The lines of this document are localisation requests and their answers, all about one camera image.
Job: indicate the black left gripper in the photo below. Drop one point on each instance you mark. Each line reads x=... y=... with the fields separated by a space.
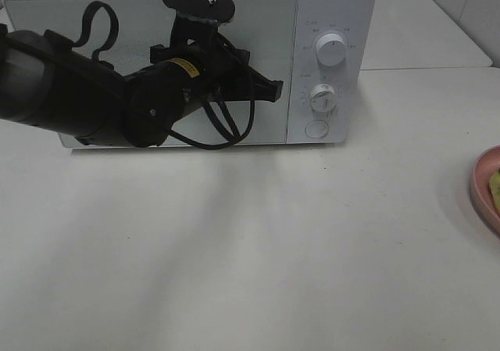
x=219 y=68

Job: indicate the white microwave door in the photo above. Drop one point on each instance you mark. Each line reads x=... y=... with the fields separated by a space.
x=265 y=28

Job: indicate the white timer knob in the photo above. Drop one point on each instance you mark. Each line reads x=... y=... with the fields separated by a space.
x=322 y=98

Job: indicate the round door release button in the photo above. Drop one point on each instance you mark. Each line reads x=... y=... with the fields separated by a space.
x=317 y=129

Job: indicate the sandwich with lettuce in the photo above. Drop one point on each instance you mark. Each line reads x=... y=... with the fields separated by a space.
x=494 y=188

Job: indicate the pink round plate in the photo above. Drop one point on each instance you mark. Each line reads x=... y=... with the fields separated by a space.
x=484 y=166

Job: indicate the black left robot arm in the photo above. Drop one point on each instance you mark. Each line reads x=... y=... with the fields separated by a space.
x=46 y=83

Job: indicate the white microwave oven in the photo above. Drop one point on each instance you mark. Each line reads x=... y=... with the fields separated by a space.
x=314 y=18

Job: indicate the upper white power knob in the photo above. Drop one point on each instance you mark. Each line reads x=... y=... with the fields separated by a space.
x=331 y=49

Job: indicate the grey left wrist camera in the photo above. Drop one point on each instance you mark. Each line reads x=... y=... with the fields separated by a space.
x=213 y=11

